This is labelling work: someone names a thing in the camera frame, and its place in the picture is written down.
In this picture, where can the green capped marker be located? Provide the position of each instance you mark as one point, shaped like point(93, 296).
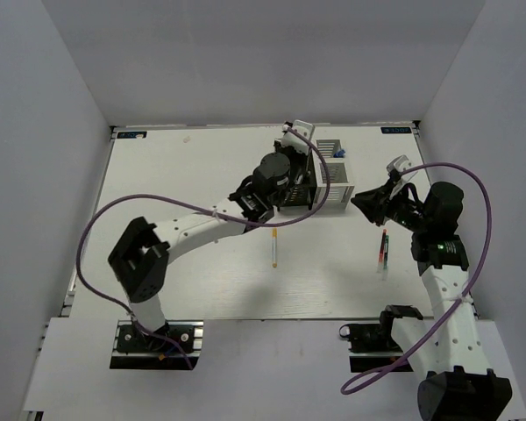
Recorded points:
point(385, 266)

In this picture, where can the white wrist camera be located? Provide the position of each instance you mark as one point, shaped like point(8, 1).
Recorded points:
point(297, 135)
point(397, 166)

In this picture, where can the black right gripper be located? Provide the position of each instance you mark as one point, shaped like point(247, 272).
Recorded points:
point(373, 204)

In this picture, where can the black slotted organizer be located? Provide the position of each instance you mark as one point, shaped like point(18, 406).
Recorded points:
point(300, 197)

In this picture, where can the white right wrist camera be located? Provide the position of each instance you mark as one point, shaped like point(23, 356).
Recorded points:
point(397, 166)

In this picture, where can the blue capped spray bottle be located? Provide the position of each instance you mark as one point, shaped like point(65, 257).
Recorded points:
point(339, 154)

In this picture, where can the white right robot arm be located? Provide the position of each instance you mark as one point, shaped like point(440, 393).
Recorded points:
point(457, 381)

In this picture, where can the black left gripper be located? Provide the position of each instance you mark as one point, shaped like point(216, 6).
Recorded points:
point(303, 159)

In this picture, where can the white slotted organizer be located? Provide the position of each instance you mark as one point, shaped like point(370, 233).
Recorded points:
point(340, 171)

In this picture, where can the dark logo sticker right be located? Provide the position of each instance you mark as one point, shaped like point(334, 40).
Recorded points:
point(395, 130)

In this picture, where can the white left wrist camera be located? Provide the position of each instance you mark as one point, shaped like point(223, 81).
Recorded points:
point(297, 135)

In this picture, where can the dark logo sticker left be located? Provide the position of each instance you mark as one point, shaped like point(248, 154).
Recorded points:
point(132, 135)

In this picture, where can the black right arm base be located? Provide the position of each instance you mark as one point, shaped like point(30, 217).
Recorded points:
point(371, 344)

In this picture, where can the dark logo sticker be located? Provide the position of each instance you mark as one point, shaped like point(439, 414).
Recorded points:
point(395, 130)
point(132, 135)

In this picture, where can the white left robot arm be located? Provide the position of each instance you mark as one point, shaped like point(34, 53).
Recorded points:
point(140, 257)

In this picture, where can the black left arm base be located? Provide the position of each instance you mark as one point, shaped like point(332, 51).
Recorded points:
point(133, 350)

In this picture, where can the orange capped marker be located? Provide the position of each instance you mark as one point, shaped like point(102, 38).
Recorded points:
point(380, 262)

